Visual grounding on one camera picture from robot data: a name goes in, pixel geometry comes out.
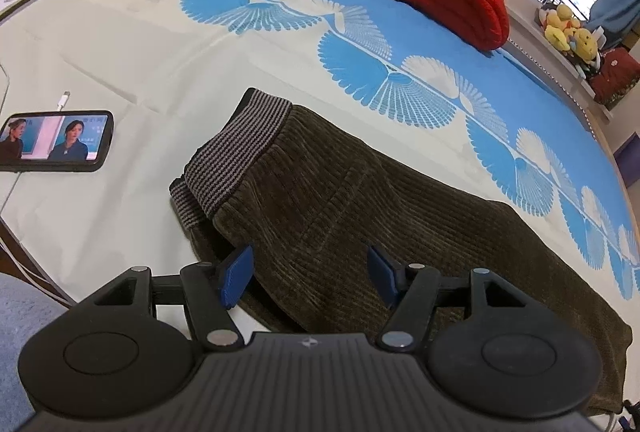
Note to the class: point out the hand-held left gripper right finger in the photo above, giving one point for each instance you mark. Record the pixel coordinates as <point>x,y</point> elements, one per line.
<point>382,277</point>

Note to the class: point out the yellow plush toy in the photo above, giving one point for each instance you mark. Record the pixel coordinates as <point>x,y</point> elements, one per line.
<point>585,44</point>
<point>557,24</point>

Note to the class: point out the blue and white printed bedsheet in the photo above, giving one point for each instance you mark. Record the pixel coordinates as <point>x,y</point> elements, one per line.
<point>150,51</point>

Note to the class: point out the black smartphone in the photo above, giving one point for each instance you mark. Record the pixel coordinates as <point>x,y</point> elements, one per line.
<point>55,141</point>

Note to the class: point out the dark red cushion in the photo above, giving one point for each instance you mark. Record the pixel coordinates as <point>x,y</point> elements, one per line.
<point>617,74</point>

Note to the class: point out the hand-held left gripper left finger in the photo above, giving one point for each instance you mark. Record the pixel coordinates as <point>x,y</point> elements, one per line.
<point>236,277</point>

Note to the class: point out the person's left leg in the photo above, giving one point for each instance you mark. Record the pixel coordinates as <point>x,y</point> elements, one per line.
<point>25,342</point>

